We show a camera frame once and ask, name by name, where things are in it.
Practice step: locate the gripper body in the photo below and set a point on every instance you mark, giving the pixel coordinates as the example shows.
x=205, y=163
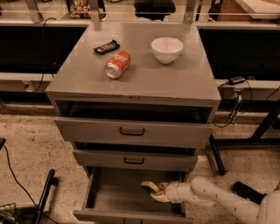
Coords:
x=172, y=192

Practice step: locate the yellow green sponge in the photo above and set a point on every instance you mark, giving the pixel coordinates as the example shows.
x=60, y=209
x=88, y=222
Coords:
x=150, y=186

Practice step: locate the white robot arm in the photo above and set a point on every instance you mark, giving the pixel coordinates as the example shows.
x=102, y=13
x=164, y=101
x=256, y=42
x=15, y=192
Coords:
x=245, y=203

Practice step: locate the grey middle drawer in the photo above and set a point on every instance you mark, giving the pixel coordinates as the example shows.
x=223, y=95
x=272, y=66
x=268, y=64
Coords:
x=138, y=157

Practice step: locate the grey open bottom drawer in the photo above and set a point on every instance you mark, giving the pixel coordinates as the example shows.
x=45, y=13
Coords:
x=114, y=196

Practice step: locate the grey top drawer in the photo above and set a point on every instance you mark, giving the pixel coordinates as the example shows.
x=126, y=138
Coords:
x=134, y=124

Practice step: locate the grey metal drawer cabinet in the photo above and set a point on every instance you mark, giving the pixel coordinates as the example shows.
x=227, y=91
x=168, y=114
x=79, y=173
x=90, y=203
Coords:
x=187, y=81

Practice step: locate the black shoe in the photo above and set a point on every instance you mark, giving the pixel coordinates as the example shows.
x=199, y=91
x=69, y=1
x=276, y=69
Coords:
x=247, y=192

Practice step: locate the black stand leg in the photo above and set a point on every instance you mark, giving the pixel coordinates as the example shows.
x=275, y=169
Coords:
x=51, y=180

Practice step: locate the red soda can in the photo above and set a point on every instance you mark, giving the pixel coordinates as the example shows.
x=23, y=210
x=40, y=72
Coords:
x=117, y=64

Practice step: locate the black power adapter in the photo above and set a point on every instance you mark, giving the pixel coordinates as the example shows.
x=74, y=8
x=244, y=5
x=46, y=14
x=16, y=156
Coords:
x=236, y=80

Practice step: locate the white bowl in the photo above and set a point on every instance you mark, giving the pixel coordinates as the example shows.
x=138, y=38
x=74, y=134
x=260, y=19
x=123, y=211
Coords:
x=166, y=49

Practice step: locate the black snack bar wrapper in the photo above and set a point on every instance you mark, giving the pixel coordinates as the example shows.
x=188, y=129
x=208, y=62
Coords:
x=107, y=48

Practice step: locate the black office chair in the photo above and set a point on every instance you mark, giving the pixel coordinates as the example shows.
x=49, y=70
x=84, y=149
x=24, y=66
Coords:
x=154, y=9

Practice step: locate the colourful snack box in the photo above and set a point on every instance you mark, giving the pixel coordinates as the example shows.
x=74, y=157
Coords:
x=79, y=9

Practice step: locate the black table frame leg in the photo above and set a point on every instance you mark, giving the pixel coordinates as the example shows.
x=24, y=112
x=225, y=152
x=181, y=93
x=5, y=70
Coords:
x=255, y=139

